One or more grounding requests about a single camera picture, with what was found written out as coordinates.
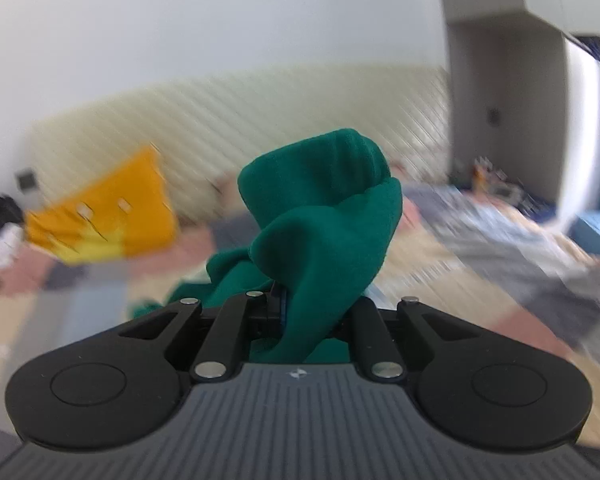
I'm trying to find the orange bottle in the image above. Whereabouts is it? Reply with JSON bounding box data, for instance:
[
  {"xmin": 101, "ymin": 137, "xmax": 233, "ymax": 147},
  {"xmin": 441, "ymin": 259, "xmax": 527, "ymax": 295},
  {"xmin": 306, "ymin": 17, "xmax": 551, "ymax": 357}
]
[{"xmin": 471, "ymin": 160, "xmax": 491, "ymax": 192}]

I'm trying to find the white small device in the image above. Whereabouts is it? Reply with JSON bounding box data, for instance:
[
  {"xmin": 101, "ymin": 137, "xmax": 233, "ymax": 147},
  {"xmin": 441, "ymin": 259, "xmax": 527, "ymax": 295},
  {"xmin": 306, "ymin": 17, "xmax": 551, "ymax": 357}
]
[{"xmin": 495, "ymin": 182, "xmax": 523, "ymax": 205}]

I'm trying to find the blue upholstered seat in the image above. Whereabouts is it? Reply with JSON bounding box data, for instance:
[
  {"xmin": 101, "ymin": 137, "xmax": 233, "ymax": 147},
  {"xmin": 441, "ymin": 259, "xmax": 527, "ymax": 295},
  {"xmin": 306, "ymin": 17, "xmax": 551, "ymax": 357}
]
[{"xmin": 572, "ymin": 210, "xmax": 600, "ymax": 263}]

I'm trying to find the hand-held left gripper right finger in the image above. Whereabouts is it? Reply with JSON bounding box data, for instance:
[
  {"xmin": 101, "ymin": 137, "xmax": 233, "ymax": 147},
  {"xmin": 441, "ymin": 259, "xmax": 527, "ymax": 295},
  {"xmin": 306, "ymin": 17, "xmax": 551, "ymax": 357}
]
[{"xmin": 330, "ymin": 296, "xmax": 481, "ymax": 386}]

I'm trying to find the dark wall socket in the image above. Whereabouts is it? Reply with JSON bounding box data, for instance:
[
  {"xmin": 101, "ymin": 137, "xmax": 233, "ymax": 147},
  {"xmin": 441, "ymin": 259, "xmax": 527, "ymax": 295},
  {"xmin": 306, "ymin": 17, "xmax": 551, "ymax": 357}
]
[{"xmin": 16, "ymin": 169, "xmax": 40, "ymax": 193}]

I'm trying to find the yellow crown pillow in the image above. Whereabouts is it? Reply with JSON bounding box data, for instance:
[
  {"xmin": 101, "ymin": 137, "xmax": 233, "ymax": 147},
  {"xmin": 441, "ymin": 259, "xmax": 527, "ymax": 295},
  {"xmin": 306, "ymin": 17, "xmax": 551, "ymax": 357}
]
[{"xmin": 24, "ymin": 144, "xmax": 181, "ymax": 265}]

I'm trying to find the green printed sweatshirt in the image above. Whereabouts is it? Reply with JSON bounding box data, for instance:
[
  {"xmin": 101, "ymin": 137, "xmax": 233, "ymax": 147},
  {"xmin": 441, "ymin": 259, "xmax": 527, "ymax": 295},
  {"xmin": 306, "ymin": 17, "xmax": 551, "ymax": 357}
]
[{"xmin": 127, "ymin": 128, "xmax": 405, "ymax": 365}]

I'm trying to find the cream quilted headboard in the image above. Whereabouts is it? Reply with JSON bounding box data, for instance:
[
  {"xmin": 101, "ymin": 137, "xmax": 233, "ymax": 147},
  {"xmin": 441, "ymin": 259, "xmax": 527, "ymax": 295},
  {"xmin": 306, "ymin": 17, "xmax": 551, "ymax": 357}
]
[{"xmin": 27, "ymin": 62, "xmax": 453, "ymax": 233}]

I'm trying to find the blue tray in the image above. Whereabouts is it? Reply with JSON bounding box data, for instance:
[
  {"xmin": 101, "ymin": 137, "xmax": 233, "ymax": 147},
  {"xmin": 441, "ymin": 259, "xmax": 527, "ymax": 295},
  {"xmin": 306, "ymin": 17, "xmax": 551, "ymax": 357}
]
[{"xmin": 520, "ymin": 195, "xmax": 558, "ymax": 221}]

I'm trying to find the patchwork checked quilt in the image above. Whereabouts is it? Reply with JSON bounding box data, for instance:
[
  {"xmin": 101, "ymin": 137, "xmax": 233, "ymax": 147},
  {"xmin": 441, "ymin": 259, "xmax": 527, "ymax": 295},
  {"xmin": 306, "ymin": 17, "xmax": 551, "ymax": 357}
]
[{"xmin": 0, "ymin": 180, "xmax": 600, "ymax": 441}]

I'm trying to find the blue cloth bundle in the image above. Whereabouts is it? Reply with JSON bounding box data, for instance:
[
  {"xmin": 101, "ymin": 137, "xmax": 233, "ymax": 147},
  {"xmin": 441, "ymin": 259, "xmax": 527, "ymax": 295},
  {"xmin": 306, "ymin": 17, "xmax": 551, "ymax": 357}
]
[{"xmin": 570, "ymin": 34, "xmax": 600, "ymax": 63}]

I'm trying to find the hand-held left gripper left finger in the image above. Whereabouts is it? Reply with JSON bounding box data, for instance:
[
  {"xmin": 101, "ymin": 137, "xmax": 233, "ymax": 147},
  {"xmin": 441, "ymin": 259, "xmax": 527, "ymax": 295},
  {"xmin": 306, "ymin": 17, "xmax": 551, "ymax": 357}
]
[{"xmin": 120, "ymin": 282, "xmax": 288, "ymax": 384}]

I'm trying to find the grey wardrobe unit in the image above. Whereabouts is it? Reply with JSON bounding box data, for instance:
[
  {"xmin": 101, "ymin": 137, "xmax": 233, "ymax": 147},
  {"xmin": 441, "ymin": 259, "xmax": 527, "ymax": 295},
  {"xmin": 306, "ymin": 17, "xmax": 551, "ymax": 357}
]
[{"xmin": 432, "ymin": 0, "xmax": 600, "ymax": 221}]

